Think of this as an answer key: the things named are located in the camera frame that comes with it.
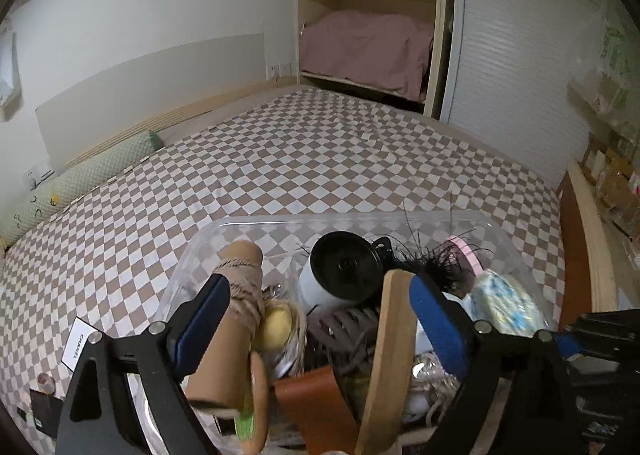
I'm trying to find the blue floral silk pouch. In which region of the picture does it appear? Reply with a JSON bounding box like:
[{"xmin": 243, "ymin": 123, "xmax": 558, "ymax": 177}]
[{"xmin": 470, "ymin": 270, "xmax": 547, "ymax": 337}]

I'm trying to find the white thermos bottle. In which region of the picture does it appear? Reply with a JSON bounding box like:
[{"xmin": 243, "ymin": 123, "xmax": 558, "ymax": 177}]
[{"xmin": 297, "ymin": 231, "xmax": 395, "ymax": 315}]

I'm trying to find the black product box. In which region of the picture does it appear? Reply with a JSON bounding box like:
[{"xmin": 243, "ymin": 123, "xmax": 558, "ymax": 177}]
[{"xmin": 29, "ymin": 389, "xmax": 64, "ymax": 440}]

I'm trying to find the white black Chanel box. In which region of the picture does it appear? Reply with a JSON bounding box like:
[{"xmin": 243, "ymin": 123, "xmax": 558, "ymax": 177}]
[{"xmin": 61, "ymin": 316, "xmax": 99, "ymax": 371}]

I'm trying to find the cardboard tube with twine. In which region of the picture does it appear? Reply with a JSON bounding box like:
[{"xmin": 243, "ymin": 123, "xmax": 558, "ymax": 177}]
[{"xmin": 186, "ymin": 241, "xmax": 265, "ymax": 418}]

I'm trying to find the checkered bed sheet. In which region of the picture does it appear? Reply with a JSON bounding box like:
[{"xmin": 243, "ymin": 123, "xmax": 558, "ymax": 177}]
[{"xmin": 0, "ymin": 86, "xmax": 566, "ymax": 455}]

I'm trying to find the pink round mirror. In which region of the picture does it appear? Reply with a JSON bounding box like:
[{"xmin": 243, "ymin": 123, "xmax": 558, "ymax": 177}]
[{"xmin": 444, "ymin": 236, "xmax": 484, "ymax": 279}]

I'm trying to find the clear plastic storage bin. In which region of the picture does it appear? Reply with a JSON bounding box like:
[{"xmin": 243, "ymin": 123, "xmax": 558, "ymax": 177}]
[{"xmin": 124, "ymin": 210, "xmax": 559, "ymax": 455}]

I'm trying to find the green long bolster pillow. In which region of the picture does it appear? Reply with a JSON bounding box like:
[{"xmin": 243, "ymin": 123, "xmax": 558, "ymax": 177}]
[{"xmin": 1, "ymin": 131, "xmax": 164, "ymax": 249}]

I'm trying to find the white hanging bag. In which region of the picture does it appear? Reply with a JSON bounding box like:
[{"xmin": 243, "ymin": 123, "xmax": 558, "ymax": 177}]
[{"xmin": 0, "ymin": 29, "xmax": 21, "ymax": 108}]

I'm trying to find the white roller cabinet door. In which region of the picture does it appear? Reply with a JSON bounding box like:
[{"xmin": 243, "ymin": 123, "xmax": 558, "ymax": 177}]
[{"xmin": 440, "ymin": 0, "xmax": 603, "ymax": 186}]

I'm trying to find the pink blanket in alcove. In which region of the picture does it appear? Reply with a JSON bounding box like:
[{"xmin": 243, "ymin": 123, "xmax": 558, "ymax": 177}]
[{"xmin": 299, "ymin": 10, "xmax": 434, "ymax": 102}]

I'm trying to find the white wall socket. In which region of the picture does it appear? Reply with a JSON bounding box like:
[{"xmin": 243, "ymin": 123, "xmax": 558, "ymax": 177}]
[{"xmin": 23, "ymin": 159, "xmax": 55, "ymax": 190}]

